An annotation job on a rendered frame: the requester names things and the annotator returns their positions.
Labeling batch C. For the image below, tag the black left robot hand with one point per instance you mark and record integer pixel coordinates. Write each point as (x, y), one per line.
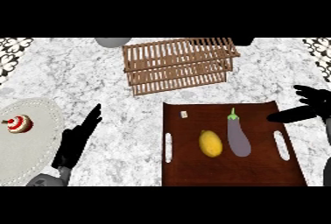
(73, 143)

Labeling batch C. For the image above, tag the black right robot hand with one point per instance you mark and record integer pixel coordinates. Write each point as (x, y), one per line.
(316, 102)

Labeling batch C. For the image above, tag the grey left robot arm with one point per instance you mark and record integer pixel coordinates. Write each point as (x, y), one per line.
(53, 178)

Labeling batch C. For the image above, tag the purple eggplant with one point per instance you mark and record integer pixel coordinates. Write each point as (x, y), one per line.
(238, 137)

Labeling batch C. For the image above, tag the dark brown wooden tray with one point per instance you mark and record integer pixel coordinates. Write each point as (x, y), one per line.
(232, 169)

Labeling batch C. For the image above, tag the brown wooden tiered shelf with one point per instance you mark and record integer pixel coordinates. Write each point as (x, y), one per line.
(176, 65)

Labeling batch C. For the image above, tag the pale grey oval placemat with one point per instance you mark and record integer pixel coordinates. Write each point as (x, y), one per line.
(25, 143)

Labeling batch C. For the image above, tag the red and white cupcake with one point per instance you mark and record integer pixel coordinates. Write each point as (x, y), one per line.
(19, 124)

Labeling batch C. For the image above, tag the black object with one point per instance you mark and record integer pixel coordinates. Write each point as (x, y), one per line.
(243, 41)

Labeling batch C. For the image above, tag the small pale tag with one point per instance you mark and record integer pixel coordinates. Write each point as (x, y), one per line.
(183, 114)

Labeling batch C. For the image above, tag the yellow lemon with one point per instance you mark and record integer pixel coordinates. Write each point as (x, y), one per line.
(210, 143)

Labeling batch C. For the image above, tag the grey round object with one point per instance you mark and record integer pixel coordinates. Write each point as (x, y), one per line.
(112, 41)

